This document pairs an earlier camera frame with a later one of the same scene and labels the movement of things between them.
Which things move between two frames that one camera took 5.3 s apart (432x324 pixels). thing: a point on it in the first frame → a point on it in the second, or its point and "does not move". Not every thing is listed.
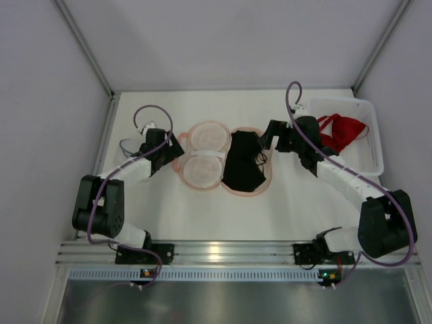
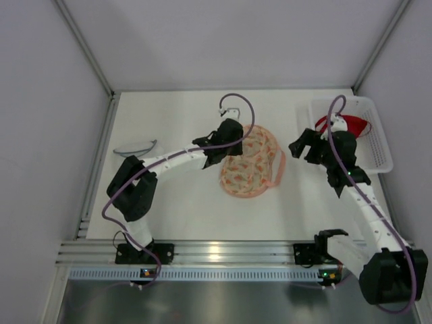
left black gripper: (172, 150) → (231, 145)
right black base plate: (310, 254) does not move
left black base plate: (134, 256) does not move
